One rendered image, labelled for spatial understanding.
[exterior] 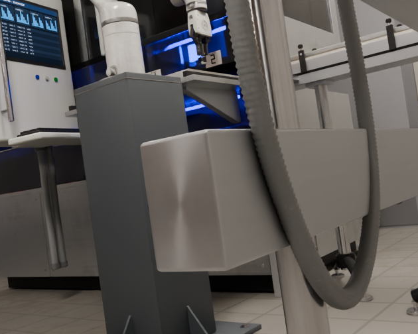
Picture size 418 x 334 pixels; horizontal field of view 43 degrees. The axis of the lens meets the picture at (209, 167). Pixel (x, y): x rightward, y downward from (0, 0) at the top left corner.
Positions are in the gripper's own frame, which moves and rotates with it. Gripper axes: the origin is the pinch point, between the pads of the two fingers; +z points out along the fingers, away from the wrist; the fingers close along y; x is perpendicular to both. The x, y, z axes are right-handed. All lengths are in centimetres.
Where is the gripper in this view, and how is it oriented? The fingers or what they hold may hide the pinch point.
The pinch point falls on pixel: (202, 50)
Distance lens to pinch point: 214.8
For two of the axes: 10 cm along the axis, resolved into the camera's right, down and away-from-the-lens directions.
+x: -8.0, 1.3, 5.9
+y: 5.9, -0.5, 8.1
